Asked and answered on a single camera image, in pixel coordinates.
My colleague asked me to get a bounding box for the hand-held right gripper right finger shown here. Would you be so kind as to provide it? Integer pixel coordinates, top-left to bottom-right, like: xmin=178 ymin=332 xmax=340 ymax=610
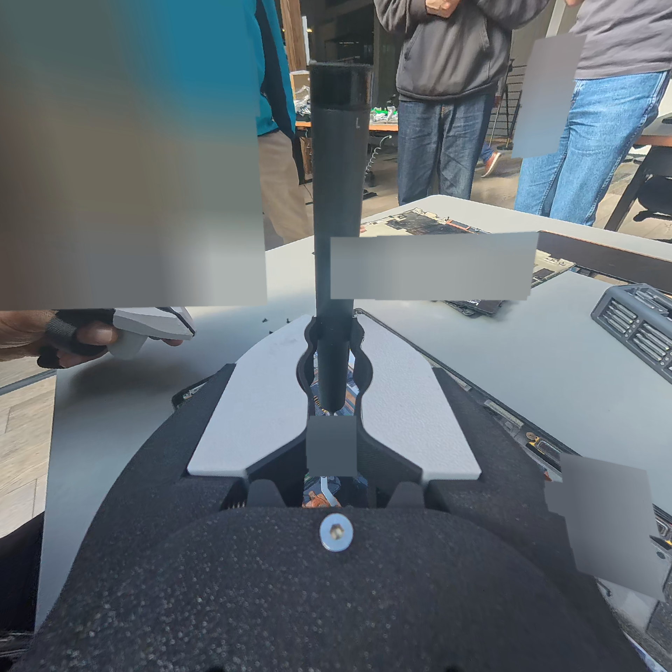
xmin=353 ymin=314 xmax=483 ymax=480

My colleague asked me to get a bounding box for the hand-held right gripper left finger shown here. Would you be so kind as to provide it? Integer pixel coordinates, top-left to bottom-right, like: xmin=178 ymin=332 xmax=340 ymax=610
xmin=186 ymin=315 xmax=317 ymax=478

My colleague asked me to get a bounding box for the black laptop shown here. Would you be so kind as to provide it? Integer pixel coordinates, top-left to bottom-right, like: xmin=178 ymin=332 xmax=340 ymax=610
xmin=172 ymin=308 xmax=672 ymax=672

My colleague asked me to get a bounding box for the black laptop battery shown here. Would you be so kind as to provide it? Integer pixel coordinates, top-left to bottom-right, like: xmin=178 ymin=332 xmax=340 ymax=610
xmin=443 ymin=298 xmax=507 ymax=319

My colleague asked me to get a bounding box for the laptop bottom cover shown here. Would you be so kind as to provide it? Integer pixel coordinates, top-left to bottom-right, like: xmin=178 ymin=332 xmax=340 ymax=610
xmin=362 ymin=207 xmax=575 ymax=318

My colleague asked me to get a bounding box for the black electric screwdriver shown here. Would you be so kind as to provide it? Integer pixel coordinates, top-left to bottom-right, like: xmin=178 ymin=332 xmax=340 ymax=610
xmin=307 ymin=62 xmax=375 ymax=413

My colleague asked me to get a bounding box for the white desk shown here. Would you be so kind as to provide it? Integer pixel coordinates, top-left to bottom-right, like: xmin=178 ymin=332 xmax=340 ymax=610
xmin=34 ymin=194 xmax=672 ymax=631

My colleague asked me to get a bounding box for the black wood-edged desk panel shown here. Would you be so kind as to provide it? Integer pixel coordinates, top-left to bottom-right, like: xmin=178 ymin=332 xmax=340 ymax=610
xmin=535 ymin=230 xmax=672 ymax=295

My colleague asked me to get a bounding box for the black desk leg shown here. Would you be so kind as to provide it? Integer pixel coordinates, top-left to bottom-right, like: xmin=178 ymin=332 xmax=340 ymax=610
xmin=604 ymin=157 xmax=657 ymax=232

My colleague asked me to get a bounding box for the grey wood-edged desk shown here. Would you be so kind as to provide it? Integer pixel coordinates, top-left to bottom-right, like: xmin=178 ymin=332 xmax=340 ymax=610
xmin=632 ymin=113 xmax=672 ymax=149

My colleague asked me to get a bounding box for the person's left hand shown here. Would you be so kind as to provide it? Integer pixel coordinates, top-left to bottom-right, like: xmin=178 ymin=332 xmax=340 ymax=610
xmin=0 ymin=310 xmax=120 ymax=369

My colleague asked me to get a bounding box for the grey screwdriver bit case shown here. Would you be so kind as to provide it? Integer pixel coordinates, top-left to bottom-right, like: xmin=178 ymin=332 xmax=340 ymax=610
xmin=590 ymin=283 xmax=672 ymax=386

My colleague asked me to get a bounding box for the person's dark clothing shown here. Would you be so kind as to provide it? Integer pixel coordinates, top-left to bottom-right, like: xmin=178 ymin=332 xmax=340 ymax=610
xmin=0 ymin=512 xmax=45 ymax=657

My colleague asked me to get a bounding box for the cluttered wood-edged table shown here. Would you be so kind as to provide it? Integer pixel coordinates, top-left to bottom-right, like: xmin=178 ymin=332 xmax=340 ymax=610
xmin=294 ymin=105 xmax=400 ymax=132

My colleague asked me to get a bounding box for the black office chair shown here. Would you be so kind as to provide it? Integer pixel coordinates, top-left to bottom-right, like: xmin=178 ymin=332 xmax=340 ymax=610
xmin=632 ymin=176 xmax=672 ymax=221

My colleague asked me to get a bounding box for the black tripod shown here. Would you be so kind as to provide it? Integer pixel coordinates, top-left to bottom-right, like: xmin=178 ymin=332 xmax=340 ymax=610
xmin=488 ymin=60 xmax=523 ymax=153

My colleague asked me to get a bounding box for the wooden post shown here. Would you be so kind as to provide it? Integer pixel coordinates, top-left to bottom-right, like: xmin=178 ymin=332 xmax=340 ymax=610
xmin=281 ymin=0 xmax=309 ymax=71

